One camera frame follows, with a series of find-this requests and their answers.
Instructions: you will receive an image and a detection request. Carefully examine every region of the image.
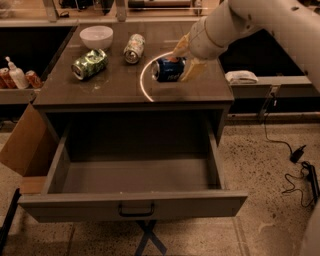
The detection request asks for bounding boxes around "blue pepsi can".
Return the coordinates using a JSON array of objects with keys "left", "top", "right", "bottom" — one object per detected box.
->
[{"left": 151, "top": 57, "right": 186, "bottom": 82}]

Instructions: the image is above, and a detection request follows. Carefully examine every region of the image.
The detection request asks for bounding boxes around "folded white cloth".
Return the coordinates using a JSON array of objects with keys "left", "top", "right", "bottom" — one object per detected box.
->
[{"left": 225, "top": 70, "right": 258, "bottom": 84}]

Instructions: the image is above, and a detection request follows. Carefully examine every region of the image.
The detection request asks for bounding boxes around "brown cardboard box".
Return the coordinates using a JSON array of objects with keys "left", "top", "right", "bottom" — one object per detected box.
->
[{"left": 0, "top": 103, "right": 58, "bottom": 179}]

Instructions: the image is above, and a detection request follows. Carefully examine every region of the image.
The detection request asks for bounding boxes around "black drawer handle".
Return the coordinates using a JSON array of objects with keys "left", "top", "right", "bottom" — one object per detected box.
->
[{"left": 118, "top": 203, "right": 155, "bottom": 218}]

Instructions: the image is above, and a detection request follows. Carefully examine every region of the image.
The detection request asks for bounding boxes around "pale green soda can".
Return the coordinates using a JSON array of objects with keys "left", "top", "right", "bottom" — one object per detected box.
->
[{"left": 123, "top": 34, "right": 145, "bottom": 64}]

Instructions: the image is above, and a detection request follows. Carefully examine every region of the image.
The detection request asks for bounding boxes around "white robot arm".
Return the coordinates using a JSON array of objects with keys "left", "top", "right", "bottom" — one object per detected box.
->
[{"left": 173, "top": 0, "right": 320, "bottom": 91}]

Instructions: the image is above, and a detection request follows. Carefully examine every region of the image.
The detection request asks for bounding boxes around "grey open drawer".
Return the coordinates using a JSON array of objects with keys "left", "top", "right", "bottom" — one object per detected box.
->
[{"left": 19, "top": 124, "right": 248, "bottom": 222}]

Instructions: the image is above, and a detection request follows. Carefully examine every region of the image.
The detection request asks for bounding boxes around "black power strip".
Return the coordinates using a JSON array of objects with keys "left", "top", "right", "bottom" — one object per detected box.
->
[{"left": 302, "top": 161, "right": 320, "bottom": 203}]

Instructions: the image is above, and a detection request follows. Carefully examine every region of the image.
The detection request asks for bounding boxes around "black power adapter with cable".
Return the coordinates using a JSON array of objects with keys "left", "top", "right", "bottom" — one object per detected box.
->
[{"left": 263, "top": 114, "right": 310, "bottom": 197}]

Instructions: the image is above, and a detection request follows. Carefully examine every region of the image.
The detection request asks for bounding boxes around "red can at edge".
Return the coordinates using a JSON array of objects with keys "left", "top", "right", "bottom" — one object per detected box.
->
[{"left": 0, "top": 68, "right": 16, "bottom": 89}]

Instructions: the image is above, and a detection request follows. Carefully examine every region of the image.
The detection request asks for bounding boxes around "white pump bottle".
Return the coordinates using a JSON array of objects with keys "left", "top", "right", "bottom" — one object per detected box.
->
[{"left": 6, "top": 56, "right": 29, "bottom": 89}]

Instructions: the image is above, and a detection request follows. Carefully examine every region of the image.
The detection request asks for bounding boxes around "grey counter cabinet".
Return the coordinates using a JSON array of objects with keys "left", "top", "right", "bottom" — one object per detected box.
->
[{"left": 34, "top": 21, "right": 234, "bottom": 137}]

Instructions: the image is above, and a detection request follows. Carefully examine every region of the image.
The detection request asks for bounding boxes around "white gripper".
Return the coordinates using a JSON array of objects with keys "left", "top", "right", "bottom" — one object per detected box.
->
[{"left": 173, "top": 16, "right": 229, "bottom": 82}]

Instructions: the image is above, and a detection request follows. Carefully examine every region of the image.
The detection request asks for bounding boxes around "red soda can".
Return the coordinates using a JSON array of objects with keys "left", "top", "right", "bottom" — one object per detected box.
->
[{"left": 25, "top": 70, "right": 43, "bottom": 89}]

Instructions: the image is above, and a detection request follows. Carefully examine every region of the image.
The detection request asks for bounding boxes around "crushed green soda can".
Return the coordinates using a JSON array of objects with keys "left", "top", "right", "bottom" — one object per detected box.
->
[{"left": 71, "top": 49, "right": 108, "bottom": 81}]

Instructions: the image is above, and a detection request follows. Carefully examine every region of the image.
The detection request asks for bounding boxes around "white bowl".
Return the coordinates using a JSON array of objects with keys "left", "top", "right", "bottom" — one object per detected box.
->
[{"left": 79, "top": 25, "right": 113, "bottom": 50}]

